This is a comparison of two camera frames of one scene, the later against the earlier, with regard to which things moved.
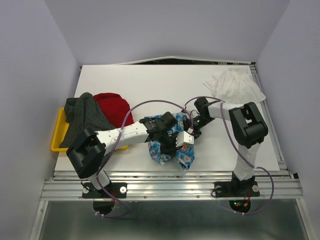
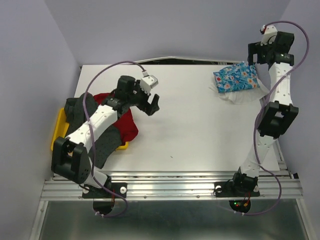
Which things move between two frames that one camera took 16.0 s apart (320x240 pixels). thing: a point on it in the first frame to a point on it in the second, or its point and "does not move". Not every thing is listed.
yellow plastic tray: (61, 131) does not move
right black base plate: (236, 189) does not move
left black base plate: (117, 190) does not move
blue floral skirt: (185, 154) to (236, 77)
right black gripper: (187, 123) to (254, 48)
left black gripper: (171, 150) to (150, 109)
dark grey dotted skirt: (81, 113) does not move
